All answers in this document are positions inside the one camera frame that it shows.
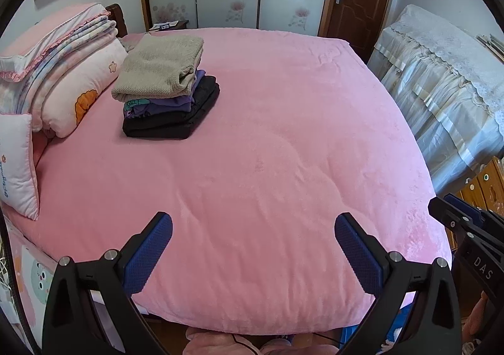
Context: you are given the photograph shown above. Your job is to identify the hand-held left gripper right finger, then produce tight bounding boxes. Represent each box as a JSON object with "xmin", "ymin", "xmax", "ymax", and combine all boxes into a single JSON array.
[{"xmin": 334, "ymin": 212, "xmax": 461, "ymax": 355}]

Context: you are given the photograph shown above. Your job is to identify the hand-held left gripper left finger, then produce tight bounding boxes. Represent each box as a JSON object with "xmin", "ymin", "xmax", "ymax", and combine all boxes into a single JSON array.
[{"xmin": 41, "ymin": 211, "xmax": 174, "ymax": 355}]

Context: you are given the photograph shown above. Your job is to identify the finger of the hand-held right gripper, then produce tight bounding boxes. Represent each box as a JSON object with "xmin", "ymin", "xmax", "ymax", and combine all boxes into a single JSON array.
[
  {"xmin": 444, "ymin": 194, "xmax": 504, "ymax": 235},
  {"xmin": 428, "ymin": 197, "xmax": 504, "ymax": 257}
]

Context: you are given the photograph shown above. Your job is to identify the beige knit sweater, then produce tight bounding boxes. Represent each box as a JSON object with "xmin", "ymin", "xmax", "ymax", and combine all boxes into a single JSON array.
[{"xmin": 111, "ymin": 34, "xmax": 204, "ymax": 101}]

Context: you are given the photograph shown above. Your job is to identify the wooden cabinet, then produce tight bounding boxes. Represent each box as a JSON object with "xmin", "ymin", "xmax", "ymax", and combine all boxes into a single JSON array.
[{"xmin": 457, "ymin": 156, "xmax": 504, "ymax": 218}]

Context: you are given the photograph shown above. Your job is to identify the person's pink pajamas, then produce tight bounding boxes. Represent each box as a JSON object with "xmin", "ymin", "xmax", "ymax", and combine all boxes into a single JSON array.
[{"xmin": 185, "ymin": 325, "xmax": 343, "ymax": 355}]

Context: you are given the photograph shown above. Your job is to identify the cartoon printed bed sheet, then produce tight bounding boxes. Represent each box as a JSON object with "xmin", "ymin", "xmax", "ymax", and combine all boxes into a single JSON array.
[{"xmin": 2, "ymin": 217, "xmax": 105, "ymax": 344}]

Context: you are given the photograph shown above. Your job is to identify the black garment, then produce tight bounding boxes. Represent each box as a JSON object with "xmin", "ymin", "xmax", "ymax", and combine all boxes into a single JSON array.
[{"xmin": 122, "ymin": 76, "xmax": 221, "ymax": 140}]

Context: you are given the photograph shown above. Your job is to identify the white lace-covered furniture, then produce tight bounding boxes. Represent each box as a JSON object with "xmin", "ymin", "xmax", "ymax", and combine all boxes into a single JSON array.
[{"xmin": 367, "ymin": 4, "xmax": 504, "ymax": 196}]

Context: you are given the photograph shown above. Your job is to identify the pink bed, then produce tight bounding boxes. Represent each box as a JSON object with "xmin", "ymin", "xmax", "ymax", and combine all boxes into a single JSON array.
[{"xmin": 2, "ymin": 27, "xmax": 453, "ymax": 336}]

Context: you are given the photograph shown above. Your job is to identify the purple garment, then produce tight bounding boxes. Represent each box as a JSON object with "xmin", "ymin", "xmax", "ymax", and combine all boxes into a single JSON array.
[{"xmin": 123, "ymin": 70, "xmax": 207, "ymax": 120}]

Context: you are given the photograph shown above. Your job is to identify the small white pink-edged pillow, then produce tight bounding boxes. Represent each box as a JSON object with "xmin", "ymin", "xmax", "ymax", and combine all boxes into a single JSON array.
[{"xmin": 0, "ymin": 113, "xmax": 40, "ymax": 222}]

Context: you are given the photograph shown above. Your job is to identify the stack of books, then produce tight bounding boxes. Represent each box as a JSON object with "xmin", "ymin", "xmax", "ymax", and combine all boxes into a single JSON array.
[{"xmin": 476, "ymin": 34, "xmax": 504, "ymax": 62}]

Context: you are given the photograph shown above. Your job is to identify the white pillow with orange print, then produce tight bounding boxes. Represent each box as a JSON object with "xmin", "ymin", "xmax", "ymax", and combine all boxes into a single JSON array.
[{"xmin": 29, "ymin": 38, "xmax": 129, "ymax": 139}]

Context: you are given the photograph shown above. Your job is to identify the brown wooden door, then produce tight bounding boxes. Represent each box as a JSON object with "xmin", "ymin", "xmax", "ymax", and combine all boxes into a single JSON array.
[{"xmin": 318, "ymin": 0, "xmax": 398, "ymax": 65}]

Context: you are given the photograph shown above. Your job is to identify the folded floral quilt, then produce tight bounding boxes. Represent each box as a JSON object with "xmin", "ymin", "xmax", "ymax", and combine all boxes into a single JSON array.
[{"xmin": 0, "ymin": 17, "xmax": 119, "ymax": 131}]

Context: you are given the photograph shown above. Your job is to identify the dark wooden nightstand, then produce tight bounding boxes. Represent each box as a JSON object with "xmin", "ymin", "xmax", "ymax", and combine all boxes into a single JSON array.
[{"xmin": 146, "ymin": 20, "xmax": 190, "ymax": 33}]

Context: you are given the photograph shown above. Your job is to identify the dark wooden headboard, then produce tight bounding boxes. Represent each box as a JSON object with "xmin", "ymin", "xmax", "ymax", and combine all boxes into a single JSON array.
[{"xmin": 106, "ymin": 3, "xmax": 129, "ymax": 39}]

